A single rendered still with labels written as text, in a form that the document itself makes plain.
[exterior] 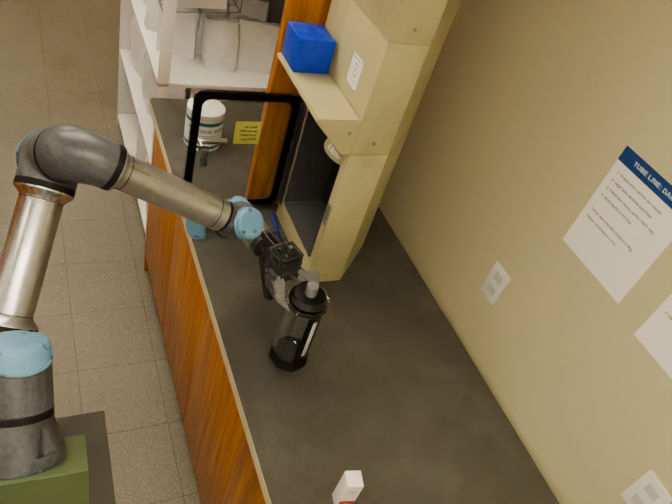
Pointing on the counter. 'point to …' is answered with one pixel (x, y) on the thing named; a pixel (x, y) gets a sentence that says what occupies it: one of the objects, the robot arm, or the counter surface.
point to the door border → (244, 100)
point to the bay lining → (311, 167)
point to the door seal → (244, 99)
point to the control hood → (326, 107)
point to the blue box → (308, 47)
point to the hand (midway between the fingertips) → (305, 303)
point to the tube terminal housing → (342, 252)
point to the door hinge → (292, 152)
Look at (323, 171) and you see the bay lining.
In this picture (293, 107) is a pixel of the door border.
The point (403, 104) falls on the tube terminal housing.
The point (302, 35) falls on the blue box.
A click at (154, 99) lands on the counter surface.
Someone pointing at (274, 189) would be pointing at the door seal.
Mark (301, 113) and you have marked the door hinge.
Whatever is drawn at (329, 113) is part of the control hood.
